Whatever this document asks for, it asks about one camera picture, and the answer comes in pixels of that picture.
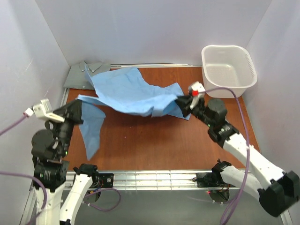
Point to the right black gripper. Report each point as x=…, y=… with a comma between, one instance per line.
x=187, y=106

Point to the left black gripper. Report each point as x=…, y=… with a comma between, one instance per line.
x=71, y=112

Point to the light blue long sleeve shirt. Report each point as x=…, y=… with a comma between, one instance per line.
x=125, y=91

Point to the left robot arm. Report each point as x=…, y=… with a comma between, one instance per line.
x=49, y=146

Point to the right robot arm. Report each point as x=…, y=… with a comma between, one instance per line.
x=275, y=189

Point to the white plastic basket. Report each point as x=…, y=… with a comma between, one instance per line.
x=228, y=66

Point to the folded grey shirt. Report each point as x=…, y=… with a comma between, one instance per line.
x=76, y=78

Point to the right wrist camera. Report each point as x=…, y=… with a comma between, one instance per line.
x=197, y=91

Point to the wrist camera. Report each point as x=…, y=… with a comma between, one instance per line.
x=43, y=111
x=197, y=91

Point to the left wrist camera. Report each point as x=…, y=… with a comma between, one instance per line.
x=43, y=111

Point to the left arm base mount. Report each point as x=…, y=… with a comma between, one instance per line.
x=104, y=180

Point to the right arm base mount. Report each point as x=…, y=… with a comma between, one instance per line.
x=205, y=180

